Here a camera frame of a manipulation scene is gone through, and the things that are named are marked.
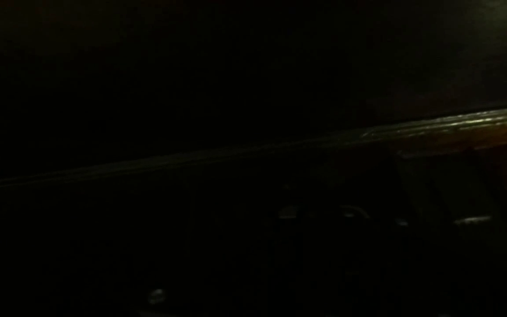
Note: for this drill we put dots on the dark wooden secretary desk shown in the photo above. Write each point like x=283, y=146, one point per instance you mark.
x=452, y=125

